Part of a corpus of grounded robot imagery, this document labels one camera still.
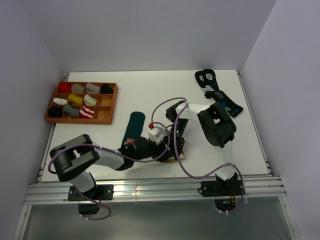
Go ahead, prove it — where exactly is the rolled dark grey sock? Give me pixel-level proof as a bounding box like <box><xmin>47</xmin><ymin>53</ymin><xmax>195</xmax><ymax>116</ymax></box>
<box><xmin>63</xmin><ymin>104</ymin><xmax>79</xmax><ymax>118</ymax></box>

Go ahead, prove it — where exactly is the rolled light grey sock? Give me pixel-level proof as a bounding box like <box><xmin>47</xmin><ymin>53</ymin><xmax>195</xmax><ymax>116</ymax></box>
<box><xmin>85</xmin><ymin>82</ymin><xmax>100</xmax><ymax>94</ymax></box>

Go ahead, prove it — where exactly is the rolled black sock, top row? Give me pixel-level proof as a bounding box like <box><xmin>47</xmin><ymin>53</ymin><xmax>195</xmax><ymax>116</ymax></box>
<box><xmin>100</xmin><ymin>83</ymin><xmax>114</xmax><ymax>95</ymax></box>

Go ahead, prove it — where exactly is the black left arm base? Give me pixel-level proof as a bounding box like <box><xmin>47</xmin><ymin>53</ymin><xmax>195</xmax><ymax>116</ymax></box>
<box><xmin>67</xmin><ymin>184</ymin><xmax>114</xmax><ymax>221</ymax></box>

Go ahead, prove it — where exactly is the rolled yellow sock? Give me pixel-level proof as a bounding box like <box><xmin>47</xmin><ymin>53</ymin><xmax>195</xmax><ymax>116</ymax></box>
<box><xmin>68</xmin><ymin>93</ymin><xmax>83</xmax><ymax>106</ymax></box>

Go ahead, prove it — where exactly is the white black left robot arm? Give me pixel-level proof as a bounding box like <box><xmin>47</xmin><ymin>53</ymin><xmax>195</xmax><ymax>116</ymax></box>
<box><xmin>47</xmin><ymin>134</ymin><xmax>171</xmax><ymax>200</ymax></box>

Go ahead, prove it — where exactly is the black sports sock, left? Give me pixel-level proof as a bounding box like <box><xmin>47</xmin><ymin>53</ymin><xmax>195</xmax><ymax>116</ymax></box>
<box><xmin>194</xmin><ymin>69</ymin><xmax>224</xmax><ymax>102</ymax></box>

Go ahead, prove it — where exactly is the rolled cream sock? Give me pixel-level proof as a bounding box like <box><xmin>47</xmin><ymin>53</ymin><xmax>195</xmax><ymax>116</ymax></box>
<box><xmin>83</xmin><ymin>94</ymin><xmax>97</xmax><ymax>107</ymax></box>

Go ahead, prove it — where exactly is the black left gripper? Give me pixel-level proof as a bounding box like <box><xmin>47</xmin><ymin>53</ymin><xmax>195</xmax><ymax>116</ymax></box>
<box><xmin>133</xmin><ymin>136</ymin><xmax>173</xmax><ymax>163</ymax></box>

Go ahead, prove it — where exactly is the black sports sock,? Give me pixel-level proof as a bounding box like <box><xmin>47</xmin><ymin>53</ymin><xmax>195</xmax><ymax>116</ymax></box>
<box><xmin>194</xmin><ymin>69</ymin><xmax>224</xmax><ymax>102</ymax></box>
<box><xmin>201</xmin><ymin>68</ymin><xmax>244</xmax><ymax>118</ymax></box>

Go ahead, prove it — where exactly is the rolled black sock, row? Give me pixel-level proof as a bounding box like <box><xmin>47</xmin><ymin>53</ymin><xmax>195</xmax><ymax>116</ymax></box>
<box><xmin>100</xmin><ymin>83</ymin><xmax>114</xmax><ymax>95</ymax></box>
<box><xmin>47</xmin><ymin>106</ymin><xmax>63</xmax><ymax>118</ymax></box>

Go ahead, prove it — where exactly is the wooden compartment tray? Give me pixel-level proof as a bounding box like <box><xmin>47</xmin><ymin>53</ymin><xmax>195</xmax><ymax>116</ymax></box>
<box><xmin>45</xmin><ymin>81</ymin><xmax>118</xmax><ymax>125</ymax></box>

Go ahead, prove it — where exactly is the brown striped sock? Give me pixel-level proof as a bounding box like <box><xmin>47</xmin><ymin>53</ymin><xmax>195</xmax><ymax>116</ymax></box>
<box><xmin>165</xmin><ymin>151</ymin><xmax>185</xmax><ymax>164</ymax></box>

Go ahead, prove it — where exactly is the rolled beige grey sock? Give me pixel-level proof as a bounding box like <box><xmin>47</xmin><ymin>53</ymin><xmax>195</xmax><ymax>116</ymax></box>
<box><xmin>71</xmin><ymin>83</ymin><xmax>85</xmax><ymax>94</ymax></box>

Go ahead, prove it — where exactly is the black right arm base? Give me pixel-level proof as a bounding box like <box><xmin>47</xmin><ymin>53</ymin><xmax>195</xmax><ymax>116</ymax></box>
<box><xmin>197</xmin><ymin>179</ymin><xmax>246</xmax><ymax>212</ymax></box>

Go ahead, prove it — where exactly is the dark green reindeer sock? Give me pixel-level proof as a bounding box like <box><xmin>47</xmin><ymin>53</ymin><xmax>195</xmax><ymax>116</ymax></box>
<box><xmin>121</xmin><ymin>111</ymin><xmax>146</xmax><ymax>147</ymax></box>

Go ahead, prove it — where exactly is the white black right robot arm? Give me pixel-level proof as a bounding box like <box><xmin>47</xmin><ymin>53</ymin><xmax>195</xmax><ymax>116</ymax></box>
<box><xmin>165</xmin><ymin>100</ymin><xmax>239</xmax><ymax>195</ymax></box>

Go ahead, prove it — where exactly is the rolled red white striped sock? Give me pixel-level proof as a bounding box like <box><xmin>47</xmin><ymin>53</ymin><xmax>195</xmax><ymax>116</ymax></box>
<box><xmin>79</xmin><ymin>106</ymin><xmax>95</xmax><ymax>119</ymax></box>

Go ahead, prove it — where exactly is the rolled black sock, bottom row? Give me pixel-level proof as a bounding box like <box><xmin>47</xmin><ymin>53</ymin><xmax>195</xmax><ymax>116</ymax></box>
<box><xmin>47</xmin><ymin>106</ymin><xmax>63</xmax><ymax>118</ymax></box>

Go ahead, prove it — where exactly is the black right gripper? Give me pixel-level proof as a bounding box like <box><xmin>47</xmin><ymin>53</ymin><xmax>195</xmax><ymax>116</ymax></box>
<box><xmin>163</xmin><ymin>118</ymin><xmax>189</xmax><ymax>160</ymax></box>

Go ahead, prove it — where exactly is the black sports sock, right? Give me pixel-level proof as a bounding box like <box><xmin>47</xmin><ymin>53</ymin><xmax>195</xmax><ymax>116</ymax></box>
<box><xmin>201</xmin><ymin>68</ymin><xmax>244</xmax><ymax>118</ymax></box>

